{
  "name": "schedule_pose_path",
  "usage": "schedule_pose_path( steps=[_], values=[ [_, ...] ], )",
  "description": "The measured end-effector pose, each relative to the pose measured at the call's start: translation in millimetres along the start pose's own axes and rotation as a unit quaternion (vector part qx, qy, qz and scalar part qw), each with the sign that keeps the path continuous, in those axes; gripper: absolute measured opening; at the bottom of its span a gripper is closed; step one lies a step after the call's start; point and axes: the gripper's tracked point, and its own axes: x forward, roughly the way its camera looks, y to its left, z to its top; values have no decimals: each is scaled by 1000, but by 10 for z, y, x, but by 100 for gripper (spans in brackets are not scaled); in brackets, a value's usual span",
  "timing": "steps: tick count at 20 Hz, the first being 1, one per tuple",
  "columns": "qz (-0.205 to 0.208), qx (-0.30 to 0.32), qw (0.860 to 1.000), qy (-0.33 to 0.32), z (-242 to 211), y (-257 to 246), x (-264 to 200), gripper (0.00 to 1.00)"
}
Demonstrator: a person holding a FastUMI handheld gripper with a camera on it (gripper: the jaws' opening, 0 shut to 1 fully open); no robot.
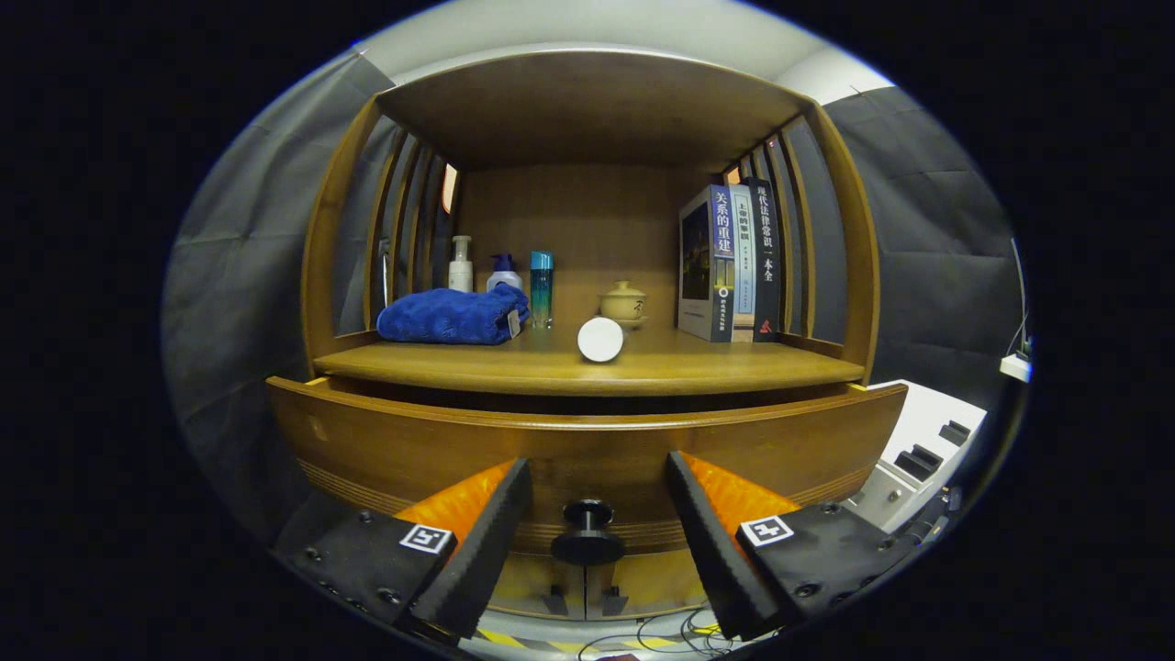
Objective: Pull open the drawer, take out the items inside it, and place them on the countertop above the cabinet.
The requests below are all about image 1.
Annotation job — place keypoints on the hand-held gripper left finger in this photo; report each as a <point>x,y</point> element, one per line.
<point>477,551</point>

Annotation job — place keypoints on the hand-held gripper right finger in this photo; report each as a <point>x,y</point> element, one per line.
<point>716,551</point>

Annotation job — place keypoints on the wooden drawer with black knob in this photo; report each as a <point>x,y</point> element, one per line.
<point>597,450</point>

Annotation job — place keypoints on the white squeeze tube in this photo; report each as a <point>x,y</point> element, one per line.
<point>600,340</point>

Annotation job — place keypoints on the wooden cabinet door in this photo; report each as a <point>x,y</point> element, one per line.
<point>528,583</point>
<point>656,583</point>

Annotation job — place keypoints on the wooden countertop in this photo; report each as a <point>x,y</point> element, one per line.
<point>688,363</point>

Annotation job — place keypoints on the white side cabinet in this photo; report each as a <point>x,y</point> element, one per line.
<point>927,413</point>

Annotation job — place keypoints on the wooden cabinet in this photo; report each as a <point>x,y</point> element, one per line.
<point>587,101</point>

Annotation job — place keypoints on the black electronic equipment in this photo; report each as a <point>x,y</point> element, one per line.
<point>945,503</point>

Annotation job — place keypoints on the folded blue towel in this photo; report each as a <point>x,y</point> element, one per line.
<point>450,317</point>

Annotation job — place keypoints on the beige lidded tea cup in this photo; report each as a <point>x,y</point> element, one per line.
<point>626,305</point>

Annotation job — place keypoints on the clear blue bottle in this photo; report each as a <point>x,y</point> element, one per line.
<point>542,289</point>

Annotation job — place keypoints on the white bottle with blue cap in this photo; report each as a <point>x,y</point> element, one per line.
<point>504,278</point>

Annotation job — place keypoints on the white pump bottle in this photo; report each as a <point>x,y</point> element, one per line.
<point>461,274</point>

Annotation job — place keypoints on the book with blue spine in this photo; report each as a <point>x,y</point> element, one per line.
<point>698,266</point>

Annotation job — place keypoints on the book with pale spine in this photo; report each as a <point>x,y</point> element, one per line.
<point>744,266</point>

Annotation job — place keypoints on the book with black spine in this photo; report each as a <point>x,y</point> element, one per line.
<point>766,266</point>

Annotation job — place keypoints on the white wall shelf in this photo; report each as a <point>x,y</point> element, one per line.
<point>1015,368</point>

